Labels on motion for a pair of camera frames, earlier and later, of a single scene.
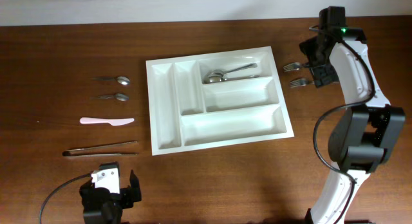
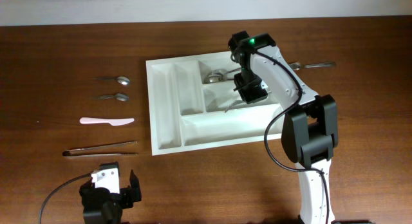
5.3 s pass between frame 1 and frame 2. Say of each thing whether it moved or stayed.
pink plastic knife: stayed
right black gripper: moved
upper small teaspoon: stayed
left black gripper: stayed
